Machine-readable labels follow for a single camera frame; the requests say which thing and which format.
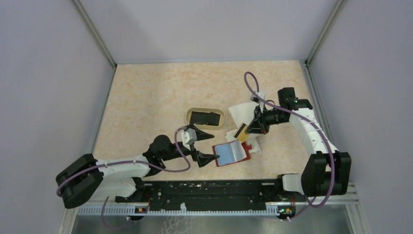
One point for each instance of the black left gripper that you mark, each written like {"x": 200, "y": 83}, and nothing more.
{"x": 202, "y": 158}

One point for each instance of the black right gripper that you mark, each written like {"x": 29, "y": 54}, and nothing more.
{"x": 259, "y": 125}

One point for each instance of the red leather card holder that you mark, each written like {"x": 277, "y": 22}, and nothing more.
{"x": 231, "y": 153}

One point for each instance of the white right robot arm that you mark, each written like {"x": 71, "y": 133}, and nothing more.
{"x": 327, "y": 170}

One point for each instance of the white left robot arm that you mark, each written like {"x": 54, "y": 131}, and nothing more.
{"x": 91, "y": 179}

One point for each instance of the white cloth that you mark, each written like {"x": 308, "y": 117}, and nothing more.
{"x": 242, "y": 115}

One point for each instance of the beige plastic tray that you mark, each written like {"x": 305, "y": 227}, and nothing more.
{"x": 204, "y": 127}

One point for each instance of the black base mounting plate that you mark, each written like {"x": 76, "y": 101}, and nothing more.
{"x": 211, "y": 195}

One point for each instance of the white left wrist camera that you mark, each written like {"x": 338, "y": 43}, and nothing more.
{"x": 188, "y": 136}

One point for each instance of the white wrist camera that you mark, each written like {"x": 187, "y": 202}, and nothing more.
{"x": 188, "y": 136}
{"x": 257, "y": 97}

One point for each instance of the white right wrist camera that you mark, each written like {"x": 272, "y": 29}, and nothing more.
{"x": 257, "y": 97}

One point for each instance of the white slotted cable duct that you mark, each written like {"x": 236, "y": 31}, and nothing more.
{"x": 139, "y": 210}

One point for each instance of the aluminium front frame rail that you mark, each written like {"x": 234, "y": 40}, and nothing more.
{"x": 349, "y": 197}

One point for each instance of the aluminium frame rail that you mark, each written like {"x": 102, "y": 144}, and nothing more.
{"x": 332, "y": 18}
{"x": 349, "y": 197}
{"x": 87, "y": 21}

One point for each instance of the aluminium frame rail right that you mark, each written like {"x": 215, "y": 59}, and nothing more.
{"x": 332, "y": 18}

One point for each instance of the aluminium frame rail left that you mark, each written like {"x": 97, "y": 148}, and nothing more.
{"x": 87, "y": 21}

